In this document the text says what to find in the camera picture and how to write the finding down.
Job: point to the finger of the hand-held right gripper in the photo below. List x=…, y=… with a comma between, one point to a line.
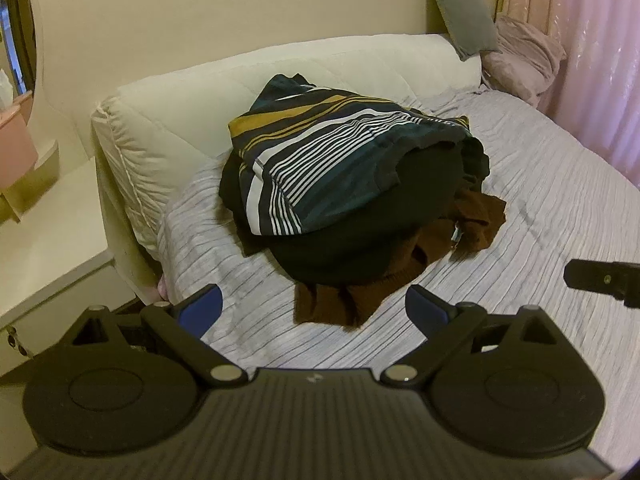
x=600, y=280

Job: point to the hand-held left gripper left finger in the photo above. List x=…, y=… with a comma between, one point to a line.
x=202, y=307

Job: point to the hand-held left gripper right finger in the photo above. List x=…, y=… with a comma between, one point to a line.
x=425, y=307

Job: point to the striped shirt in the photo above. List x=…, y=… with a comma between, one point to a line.
x=325, y=160

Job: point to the brown sweater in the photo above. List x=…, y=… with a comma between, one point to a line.
x=350, y=305

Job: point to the black garment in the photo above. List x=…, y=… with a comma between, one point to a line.
x=340, y=250

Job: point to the bed with grey ribbed bedspread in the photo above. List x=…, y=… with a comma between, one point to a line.
x=525, y=200

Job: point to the white nightstand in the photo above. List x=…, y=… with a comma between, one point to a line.
x=50, y=250

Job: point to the white folded duvet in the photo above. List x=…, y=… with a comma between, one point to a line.
x=165, y=115

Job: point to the pink padded headboard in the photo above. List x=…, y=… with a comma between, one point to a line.
x=600, y=60

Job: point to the pink box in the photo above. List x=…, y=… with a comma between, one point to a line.
x=15, y=145

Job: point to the grey pillow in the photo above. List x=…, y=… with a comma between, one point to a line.
x=462, y=10

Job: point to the round wall mirror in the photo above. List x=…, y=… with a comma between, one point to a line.
x=17, y=35

